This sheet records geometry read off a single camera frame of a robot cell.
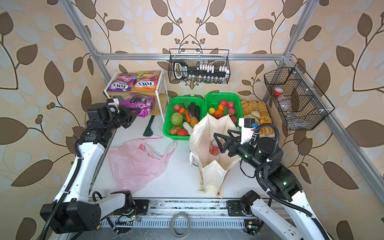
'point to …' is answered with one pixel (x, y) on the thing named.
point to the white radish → (188, 127)
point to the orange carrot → (182, 110)
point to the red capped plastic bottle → (278, 92)
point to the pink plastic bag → (134, 164)
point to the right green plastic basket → (213, 100)
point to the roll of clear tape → (173, 217)
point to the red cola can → (214, 149)
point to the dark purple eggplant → (194, 110)
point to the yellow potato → (193, 121)
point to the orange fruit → (221, 107)
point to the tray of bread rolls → (258, 110)
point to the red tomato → (182, 132)
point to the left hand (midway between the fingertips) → (141, 107)
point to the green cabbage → (176, 119)
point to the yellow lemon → (211, 111)
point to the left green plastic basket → (175, 103)
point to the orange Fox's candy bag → (146, 80)
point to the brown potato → (173, 131)
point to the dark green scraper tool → (148, 131)
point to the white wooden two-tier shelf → (159, 94)
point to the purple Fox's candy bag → (123, 82)
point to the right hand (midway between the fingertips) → (222, 134)
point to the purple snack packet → (145, 104)
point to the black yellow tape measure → (191, 158)
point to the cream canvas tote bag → (214, 166)
